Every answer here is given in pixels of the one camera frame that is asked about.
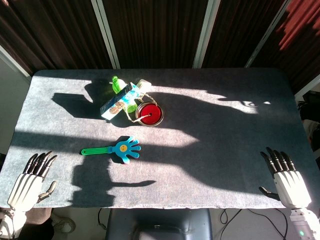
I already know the blue green hand clapper toy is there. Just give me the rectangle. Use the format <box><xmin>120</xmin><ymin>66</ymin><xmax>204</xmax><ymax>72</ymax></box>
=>
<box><xmin>80</xmin><ymin>135</ymin><xmax>142</xmax><ymax>165</ymax></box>

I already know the red round tin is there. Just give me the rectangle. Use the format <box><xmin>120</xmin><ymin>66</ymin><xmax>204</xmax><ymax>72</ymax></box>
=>
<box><xmin>134</xmin><ymin>101</ymin><xmax>165</xmax><ymax>126</ymax></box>

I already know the dark brown pleated curtain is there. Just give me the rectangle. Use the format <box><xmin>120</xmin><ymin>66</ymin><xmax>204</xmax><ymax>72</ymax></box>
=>
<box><xmin>0</xmin><ymin>0</ymin><xmax>320</xmax><ymax>93</ymax></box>

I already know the black floor cable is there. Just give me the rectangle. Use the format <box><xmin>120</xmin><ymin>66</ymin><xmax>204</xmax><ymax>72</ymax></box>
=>
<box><xmin>96</xmin><ymin>207</ymin><xmax>109</xmax><ymax>231</ymax></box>
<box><xmin>219</xmin><ymin>208</ymin><xmax>291</xmax><ymax>240</ymax></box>

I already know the green plastic bottle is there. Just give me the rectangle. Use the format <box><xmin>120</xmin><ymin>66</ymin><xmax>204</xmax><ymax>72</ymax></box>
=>
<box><xmin>111</xmin><ymin>76</ymin><xmax>138</xmax><ymax>115</ymax></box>

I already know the beige twisted rope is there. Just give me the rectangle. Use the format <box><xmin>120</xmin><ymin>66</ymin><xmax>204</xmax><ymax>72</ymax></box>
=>
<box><xmin>124</xmin><ymin>91</ymin><xmax>159</xmax><ymax>125</ymax></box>

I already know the white window frame post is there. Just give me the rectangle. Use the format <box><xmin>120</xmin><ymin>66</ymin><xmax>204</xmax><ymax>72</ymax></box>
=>
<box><xmin>91</xmin><ymin>0</ymin><xmax>121</xmax><ymax>70</ymax></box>
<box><xmin>244</xmin><ymin>0</ymin><xmax>291</xmax><ymax>68</ymax></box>
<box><xmin>192</xmin><ymin>0</ymin><xmax>217</xmax><ymax>69</ymax></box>

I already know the blue white cookie box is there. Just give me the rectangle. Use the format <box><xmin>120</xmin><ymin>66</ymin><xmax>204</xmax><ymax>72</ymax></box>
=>
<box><xmin>99</xmin><ymin>82</ymin><xmax>141</xmax><ymax>120</ymax></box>

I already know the dark blue chair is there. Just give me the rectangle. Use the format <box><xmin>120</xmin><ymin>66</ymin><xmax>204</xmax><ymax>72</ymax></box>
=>
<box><xmin>104</xmin><ymin>207</ymin><xmax>213</xmax><ymax>240</ymax></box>

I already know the red round disc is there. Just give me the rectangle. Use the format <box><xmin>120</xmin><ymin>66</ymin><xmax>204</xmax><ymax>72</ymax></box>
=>
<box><xmin>139</xmin><ymin>104</ymin><xmax>163</xmax><ymax>125</ymax></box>

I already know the grey table cloth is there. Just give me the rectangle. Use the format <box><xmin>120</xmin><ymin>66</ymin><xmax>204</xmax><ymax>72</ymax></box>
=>
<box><xmin>0</xmin><ymin>69</ymin><xmax>320</xmax><ymax>210</ymax></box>

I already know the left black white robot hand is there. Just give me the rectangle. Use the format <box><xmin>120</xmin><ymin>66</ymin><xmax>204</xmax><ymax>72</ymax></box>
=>
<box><xmin>6</xmin><ymin>150</ymin><xmax>58</xmax><ymax>213</ymax></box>

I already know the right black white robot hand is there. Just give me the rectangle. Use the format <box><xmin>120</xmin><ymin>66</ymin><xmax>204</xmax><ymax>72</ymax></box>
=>
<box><xmin>258</xmin><ymin>146</ymin><xmax>313</xmax><ymax>209</ymax></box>

